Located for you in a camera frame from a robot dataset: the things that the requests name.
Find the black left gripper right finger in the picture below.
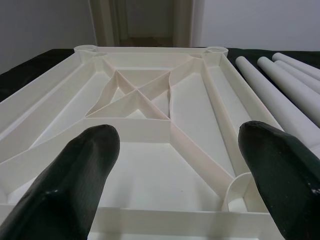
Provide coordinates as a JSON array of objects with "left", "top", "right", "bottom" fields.
[{"left": 238, "top": 120, "right": 320, "bottom": 240}]

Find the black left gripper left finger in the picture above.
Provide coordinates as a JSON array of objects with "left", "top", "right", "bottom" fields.
[{"left": 0, "top": 124, "right": 122, "bottom": 240}]

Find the white plastic table leg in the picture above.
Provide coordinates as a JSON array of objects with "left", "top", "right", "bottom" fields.
[
  {"left": 273, "top": 60, "right": 320, "bottom": 96},
  {"left": 235, "top": 55, "right": 320, "bottom": 161},
  {"left": 256, "top": 56, "right": 320, "bottom": 123},
  {"left": 271, "top": 51, "right": 320, "bottom": 82}
]

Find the white plastic children table top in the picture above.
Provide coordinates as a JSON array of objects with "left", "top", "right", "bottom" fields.
[{"left": 0, "top": 44, "right": 287, "bottom": 240}]

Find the black cloth table cover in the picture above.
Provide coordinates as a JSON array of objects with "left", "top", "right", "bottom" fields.
[{"left": 0, "top": 46, "right": 320, "bottom": 131}]

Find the white door frame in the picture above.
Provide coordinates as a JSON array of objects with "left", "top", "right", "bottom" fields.
[{"left": 88, "top": 0, "right": 205, "bottom": 48}]

